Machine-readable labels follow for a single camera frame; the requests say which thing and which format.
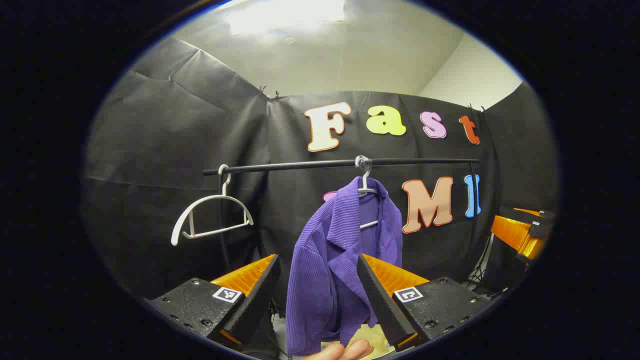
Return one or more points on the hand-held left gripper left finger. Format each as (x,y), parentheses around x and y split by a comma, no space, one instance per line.
(255,300)

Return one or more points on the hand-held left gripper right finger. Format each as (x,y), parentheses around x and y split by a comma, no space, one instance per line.
(382,305)

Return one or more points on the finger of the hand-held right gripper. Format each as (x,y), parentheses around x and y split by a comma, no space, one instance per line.
(515,235)

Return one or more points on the purple ribbed shirt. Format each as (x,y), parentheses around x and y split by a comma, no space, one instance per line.
(320,280)

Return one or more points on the white plastic clothes hanger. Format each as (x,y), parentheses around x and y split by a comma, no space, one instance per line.
(366,175)
(224,187)

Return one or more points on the black backdrop cloth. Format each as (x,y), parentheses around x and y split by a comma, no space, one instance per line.
(165,150)

